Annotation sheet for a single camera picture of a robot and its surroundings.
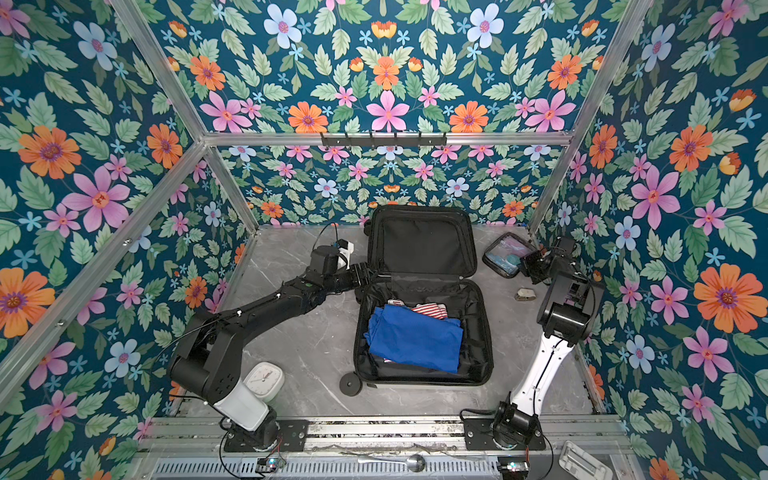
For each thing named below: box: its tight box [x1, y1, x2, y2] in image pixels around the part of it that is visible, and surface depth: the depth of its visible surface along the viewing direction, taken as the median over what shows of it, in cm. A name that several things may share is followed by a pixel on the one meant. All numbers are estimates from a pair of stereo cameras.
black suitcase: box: [339, 204, 494, 397], surface depth 92 cm
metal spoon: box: [357, 454, 427, 472], surface depth 72 cm
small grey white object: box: [515, 288, 537, 301], surface depth 100 cm
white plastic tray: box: [558, 440, 614, 480], surface depth 70 cm
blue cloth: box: [363, 304, 464, 373], surface depth 86 cm
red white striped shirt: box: [387, 299, 448, 320], surface depth 94 cm
